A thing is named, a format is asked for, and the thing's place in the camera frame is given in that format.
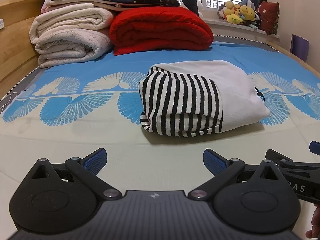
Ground black white striped garment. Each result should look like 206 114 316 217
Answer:
139 60 270 137

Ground person's hand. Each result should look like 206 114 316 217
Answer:
305 205 320 239

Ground blue white patterned bedsheet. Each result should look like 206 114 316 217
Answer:
1 37 319 239

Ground purple rolled mat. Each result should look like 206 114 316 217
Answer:
290 34 309 62

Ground red cushion on sill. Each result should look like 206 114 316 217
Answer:
258 1 280 35

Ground yellow plush toys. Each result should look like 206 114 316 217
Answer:
218 1 261 29

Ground cream folded quilt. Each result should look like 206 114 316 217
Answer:
29 3 114 68

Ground red folded blanket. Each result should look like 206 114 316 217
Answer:
110 7 214 56

